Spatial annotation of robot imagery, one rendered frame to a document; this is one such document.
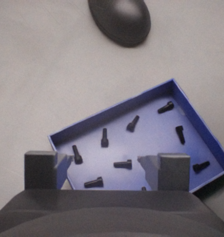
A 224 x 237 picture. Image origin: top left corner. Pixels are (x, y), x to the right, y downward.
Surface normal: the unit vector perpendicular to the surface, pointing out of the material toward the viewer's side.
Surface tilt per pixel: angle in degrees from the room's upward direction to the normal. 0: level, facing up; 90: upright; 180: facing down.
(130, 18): 33
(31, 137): 0
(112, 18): 54
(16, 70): 0
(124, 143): 0
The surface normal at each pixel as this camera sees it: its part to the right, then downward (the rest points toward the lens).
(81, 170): 0.04, -0.44
